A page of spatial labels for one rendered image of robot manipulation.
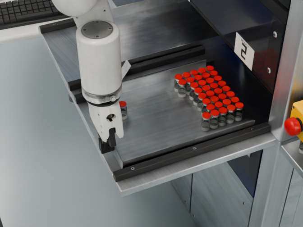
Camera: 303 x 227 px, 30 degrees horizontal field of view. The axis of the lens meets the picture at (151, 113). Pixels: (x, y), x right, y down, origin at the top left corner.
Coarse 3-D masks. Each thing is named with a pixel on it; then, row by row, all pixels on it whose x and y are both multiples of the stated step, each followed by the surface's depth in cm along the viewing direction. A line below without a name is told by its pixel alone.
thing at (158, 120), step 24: (168, 72) 150; (120, 96) 147; (144, 96) 147; (168, 96) 147; (144, 120) 141; (168, 120) 140; (192, 120) 140; (120, 144) 135; (144, 144) 135; (168, 144) 135; (192, 144) 132
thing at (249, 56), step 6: (240, 36) 138; (240, 42) 138; (246, 42) 136; (234, 48) 142; (240, 48) 139; (240, 54) 140; (246, 54) 137; (252, 54) 134; (246, 60) 138; (252, 60) 135
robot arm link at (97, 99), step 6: (84, 90) 115; (120, 90) 116; (84, 96) 116; (90, 96) 114; (96, 96) 114; (102, 96) 114; (108, 96) 114; (114, 96) 114; (96, 102) 115; (102, 102) 115
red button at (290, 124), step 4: (288, 120) 122; (292, 120) 121; (296, 120) 121; (284, 124) 123; (288, 124) 121; (292, 124) 121; (296, 124) 121; (288, 128) 122; (292, 128) 121; (296, 128) 121; (300, 128) 121; (288, 132) 122; (292, 132) 121; (296, 132) 121
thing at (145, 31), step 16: (144, 0) 175; (160, 0) 177; (176, 0) 180; (128, 16) 174; (144, 16) 174; (160, 16) 174; (176, 16) 174; (192, 16) 174; (128, 32) 168; (144, 32) 168; (160, 32) 168; (176, 32) 168; (192, 32) 168; (208, 32) 168; (128, 48) 162; (144, 48) 162; (160, 48) 162; (176, 48) 157
